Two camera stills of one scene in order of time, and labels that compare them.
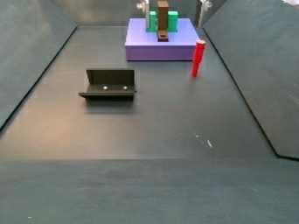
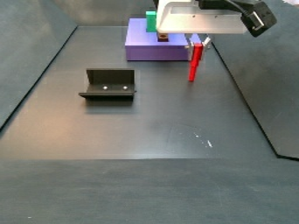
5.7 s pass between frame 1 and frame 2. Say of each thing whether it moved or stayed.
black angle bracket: stayed
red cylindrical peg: moved
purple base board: stayed
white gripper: moved
